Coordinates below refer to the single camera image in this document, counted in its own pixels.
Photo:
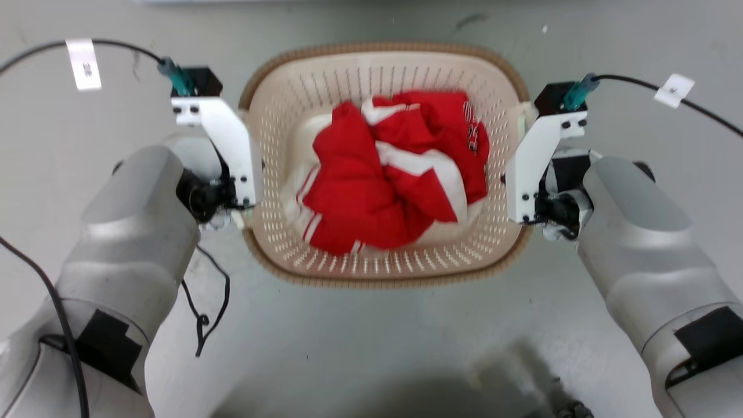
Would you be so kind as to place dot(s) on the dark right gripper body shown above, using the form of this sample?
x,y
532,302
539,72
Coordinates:
x,y
562,203

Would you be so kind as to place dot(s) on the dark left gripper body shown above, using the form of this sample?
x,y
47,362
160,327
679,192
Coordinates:
x,y
204,197

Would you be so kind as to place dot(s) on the beige plastic laundry basket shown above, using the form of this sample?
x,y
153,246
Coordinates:
x,y
273,174

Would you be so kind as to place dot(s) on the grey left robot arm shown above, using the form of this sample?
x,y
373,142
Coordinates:
x,y
127,244

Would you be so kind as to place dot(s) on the dark robot base part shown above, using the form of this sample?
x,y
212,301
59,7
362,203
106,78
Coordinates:
x,y
574,409

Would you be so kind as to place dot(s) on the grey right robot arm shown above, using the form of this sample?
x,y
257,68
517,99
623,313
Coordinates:
x,y
644,244

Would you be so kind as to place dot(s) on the red and white garment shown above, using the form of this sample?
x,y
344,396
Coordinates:
x,y
354,197

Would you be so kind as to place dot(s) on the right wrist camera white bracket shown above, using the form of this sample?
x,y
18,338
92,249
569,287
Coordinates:
x,y
537,157

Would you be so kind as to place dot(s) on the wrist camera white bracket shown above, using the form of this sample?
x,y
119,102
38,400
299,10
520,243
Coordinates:
x,y
537,157
223,133

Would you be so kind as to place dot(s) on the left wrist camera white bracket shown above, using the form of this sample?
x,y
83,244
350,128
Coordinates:
x,y
223,133

